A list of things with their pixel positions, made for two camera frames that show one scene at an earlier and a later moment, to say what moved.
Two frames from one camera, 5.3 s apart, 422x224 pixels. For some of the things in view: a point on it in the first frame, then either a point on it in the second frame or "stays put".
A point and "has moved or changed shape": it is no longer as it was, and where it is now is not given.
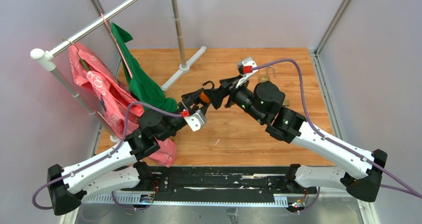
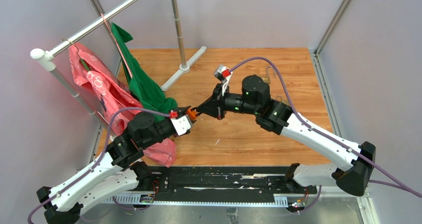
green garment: [142, 86] stays put
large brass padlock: [266, 78] stays put
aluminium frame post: [365, 206] stays put
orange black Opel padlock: [203, 97] has moved or changed shape
